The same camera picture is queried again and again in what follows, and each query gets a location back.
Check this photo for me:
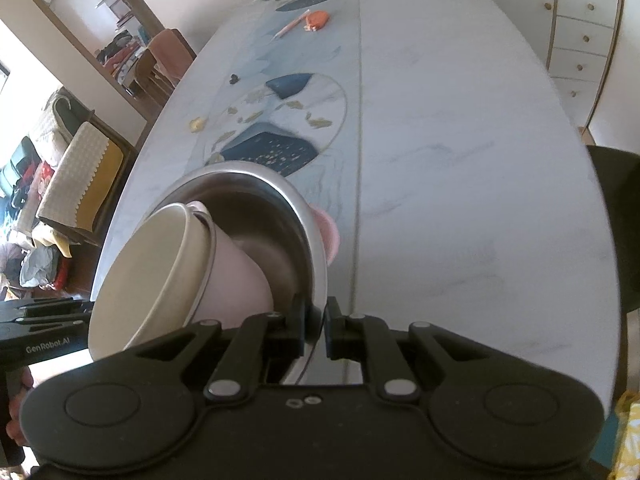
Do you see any pink mug with steel liner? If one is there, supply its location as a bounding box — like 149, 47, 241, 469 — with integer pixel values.
184, 200, 273, 330

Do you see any large stainless steel bowl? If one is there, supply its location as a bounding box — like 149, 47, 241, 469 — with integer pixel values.
145, 162, 328, 385

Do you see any pink bear-shaped plate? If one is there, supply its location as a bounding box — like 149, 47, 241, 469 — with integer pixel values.
309, 205, 341, 266

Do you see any person's left hand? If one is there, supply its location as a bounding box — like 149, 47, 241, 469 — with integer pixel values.
6, 367, 34, 448

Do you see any sofa with white cover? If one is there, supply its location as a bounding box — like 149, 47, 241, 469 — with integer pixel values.
34, 88, 138, 247

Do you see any small beige tape roll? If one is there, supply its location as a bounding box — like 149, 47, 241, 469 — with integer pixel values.
189, 117, 207, 132

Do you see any wooden chair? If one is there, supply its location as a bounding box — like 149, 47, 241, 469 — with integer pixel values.
134, 28, 196, 106

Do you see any pink pen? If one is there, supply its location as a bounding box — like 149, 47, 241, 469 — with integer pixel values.
271, 9, 310, 40

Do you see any orange tape measure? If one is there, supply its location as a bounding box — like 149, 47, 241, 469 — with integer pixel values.
304, 10, 330, 32

